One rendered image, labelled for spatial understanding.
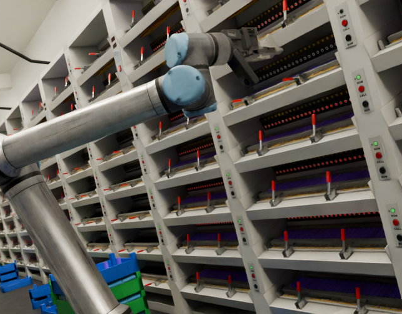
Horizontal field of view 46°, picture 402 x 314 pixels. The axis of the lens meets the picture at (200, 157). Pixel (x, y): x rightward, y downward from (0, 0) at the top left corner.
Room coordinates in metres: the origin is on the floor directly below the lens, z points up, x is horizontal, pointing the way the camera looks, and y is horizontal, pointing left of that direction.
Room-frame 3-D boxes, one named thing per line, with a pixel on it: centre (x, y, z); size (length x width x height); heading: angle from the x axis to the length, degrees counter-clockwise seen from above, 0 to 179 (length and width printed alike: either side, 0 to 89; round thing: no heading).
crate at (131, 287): (1.95, 0.54, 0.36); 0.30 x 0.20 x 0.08; 130
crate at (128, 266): (1.95, 0.54, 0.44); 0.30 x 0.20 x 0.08; 130
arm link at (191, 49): (1.24, -0.04, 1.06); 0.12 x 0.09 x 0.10; 124
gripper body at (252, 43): (1.34, -0.18, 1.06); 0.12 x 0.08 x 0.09; 124
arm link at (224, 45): (1.29, -0.11, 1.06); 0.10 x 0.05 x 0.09; 34
